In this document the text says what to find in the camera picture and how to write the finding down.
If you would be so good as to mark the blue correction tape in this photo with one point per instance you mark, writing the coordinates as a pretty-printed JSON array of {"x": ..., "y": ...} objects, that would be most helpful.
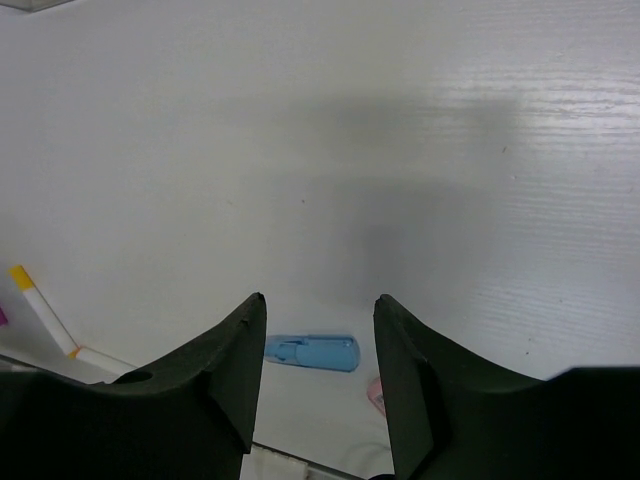
[{"x": 340, "y": 353}]

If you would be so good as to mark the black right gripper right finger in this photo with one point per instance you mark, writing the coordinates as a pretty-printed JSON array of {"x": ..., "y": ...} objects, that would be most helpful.
[{"x": 452, "y": 414}]

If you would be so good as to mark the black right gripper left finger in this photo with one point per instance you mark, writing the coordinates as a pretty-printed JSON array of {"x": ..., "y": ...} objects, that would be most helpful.
[{"x": 188, "y": 415}]

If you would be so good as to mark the white pen orange cap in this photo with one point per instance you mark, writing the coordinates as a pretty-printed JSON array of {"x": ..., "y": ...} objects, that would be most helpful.
[{"x": 101, "y": 361}]

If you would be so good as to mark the white pen yellow cap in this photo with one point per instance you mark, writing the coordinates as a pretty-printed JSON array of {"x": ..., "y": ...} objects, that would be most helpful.
[{"x": 43, "y": 311}]

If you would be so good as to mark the pink correction tape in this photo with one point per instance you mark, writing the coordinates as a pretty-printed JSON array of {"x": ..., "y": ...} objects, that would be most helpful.
[{"x": 375, "y": 395}]

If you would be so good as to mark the white front cover board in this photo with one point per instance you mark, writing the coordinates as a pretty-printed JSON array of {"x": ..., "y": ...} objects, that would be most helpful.
[{"x": 264, "y": 463}]

